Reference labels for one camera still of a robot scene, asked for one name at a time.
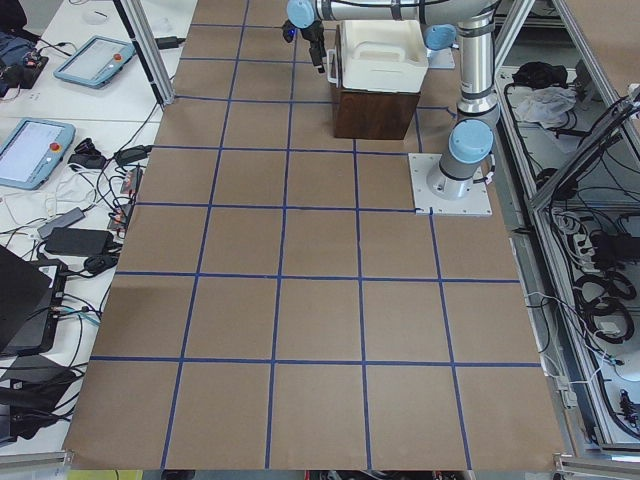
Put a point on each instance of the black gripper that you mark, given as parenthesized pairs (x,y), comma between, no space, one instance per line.
(313,38)

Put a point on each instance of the white drawer handle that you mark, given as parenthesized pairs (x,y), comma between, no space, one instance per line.
(333,67)

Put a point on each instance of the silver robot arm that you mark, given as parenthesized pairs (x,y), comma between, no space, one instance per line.
(440,36)
(472,138)

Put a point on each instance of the white plastic crate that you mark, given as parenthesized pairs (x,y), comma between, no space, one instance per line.
(382,55)

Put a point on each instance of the dark wooden cabinet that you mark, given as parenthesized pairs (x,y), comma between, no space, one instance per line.
(360,114)

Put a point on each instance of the upper blue teach pendant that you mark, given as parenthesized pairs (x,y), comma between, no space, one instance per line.
(96,62)

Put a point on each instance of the blue teach pendant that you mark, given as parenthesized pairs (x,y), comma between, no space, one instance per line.
(32,151)
(96,62)

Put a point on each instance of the white crumpled cloth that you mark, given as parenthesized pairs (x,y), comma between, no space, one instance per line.
(548,107)

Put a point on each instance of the grey usb hub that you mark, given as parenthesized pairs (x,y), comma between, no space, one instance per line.
(65,220)

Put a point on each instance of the lower blue teach pendant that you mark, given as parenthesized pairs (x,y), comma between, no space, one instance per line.
(32,151)

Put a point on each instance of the black power brick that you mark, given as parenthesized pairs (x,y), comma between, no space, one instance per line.
(78,242)

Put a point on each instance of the black laptop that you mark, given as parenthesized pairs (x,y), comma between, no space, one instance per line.
(31,291)

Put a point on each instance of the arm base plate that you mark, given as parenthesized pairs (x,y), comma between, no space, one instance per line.
(436,194)
(441,59)

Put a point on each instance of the aluminium frame post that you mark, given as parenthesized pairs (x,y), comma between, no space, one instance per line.
(149,52)

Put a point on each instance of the aluminium frame rail right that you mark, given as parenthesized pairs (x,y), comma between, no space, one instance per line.
(566,382)

